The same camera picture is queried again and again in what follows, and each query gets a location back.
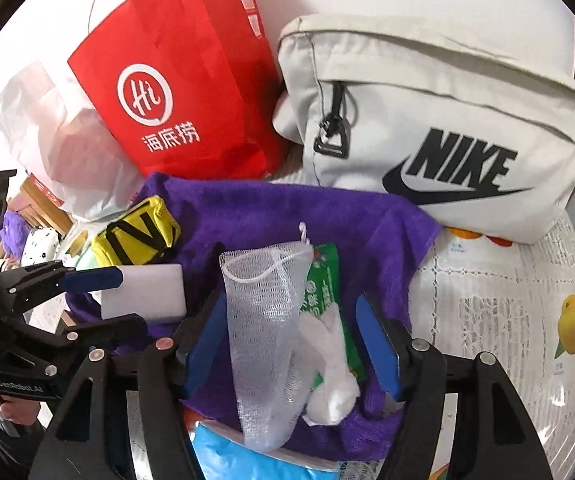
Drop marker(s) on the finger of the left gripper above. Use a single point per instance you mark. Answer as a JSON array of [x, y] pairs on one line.
[[93, 280], [104, 335]]

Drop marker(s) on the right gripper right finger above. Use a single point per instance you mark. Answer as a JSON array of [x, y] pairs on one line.
[[494, 436]]

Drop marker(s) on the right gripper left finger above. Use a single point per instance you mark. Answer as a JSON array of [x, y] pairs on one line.
[[88, 437]]

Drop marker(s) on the yellow mesh pouch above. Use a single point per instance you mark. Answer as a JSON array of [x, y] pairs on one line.
[[144, 234]]

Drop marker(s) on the white melamine sponge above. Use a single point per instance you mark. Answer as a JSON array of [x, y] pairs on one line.
[[154, 291]]

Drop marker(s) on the white tissue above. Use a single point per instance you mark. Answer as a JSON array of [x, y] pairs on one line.
[[331, 401]]

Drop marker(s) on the white mesh soap net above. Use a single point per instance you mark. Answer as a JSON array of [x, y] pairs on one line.
[[272, 375]]

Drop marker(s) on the green wet wipe sachet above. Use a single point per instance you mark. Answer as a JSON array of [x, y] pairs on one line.
[[322, 290]]

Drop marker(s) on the white and mint sock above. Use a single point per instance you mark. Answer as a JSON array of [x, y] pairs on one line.
[[78, 251]]

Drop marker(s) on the person's left hand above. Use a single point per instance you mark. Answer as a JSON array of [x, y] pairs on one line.
[[19, 411]]

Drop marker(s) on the white dotted pillow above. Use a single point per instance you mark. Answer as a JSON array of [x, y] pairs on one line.
[[41, 246]]

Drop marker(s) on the wooden bed headboard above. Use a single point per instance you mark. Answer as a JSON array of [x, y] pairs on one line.
[[35, 204]]

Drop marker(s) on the purple plush toy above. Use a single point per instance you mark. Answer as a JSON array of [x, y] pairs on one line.
[[14, 234]]

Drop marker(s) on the blue tissue pack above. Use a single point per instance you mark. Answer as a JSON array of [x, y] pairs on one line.
[[223, 458]]

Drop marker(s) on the fruit-print plastic tablecloth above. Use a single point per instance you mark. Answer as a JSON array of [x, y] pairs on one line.
[[473, 293]]

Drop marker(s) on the white Miniso plastic bag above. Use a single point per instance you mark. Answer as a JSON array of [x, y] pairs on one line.
[[60, 140]]

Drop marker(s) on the purple towel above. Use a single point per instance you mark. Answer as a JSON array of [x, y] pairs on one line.
[[381, 240]]

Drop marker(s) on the red Haidilao paper bag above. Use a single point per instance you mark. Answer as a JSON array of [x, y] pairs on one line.
[[188, 87]]

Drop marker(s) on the grey Nike waist bag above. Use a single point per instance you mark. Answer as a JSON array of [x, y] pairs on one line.
[[480, 140]]

